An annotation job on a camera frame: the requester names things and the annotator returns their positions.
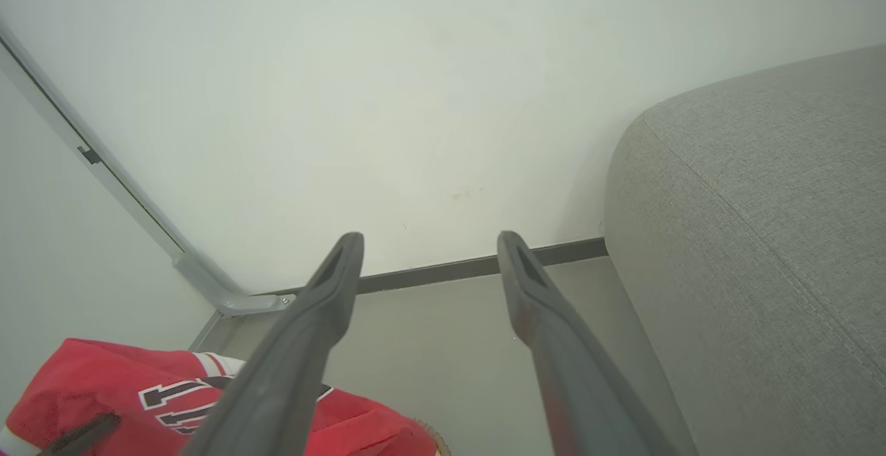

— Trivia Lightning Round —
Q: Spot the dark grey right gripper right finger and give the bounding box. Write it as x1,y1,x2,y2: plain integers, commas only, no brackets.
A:
497,230,684,456

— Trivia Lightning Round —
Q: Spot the dark grey pointed right gripper left finger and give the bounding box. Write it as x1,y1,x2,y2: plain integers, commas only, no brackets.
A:
38,412,120,456

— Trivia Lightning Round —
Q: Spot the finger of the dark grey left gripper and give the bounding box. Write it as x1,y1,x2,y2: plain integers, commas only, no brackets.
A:
181,232,365,456

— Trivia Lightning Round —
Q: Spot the red mesh sports clothing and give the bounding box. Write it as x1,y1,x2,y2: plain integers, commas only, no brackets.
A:
0,338,438,456

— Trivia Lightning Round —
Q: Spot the tan woven laundry basket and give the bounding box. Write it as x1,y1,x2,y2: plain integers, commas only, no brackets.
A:
414,420,452,456

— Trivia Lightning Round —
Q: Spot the dark grey baseboard strip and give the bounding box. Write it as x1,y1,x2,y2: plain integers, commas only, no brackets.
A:
273,237,608,298

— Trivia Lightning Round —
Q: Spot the grey fabric sofa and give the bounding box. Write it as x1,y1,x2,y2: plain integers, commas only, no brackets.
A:
604,44,886,456

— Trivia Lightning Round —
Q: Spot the grey metal frame rail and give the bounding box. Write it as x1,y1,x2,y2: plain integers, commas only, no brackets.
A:
0,20,297,353

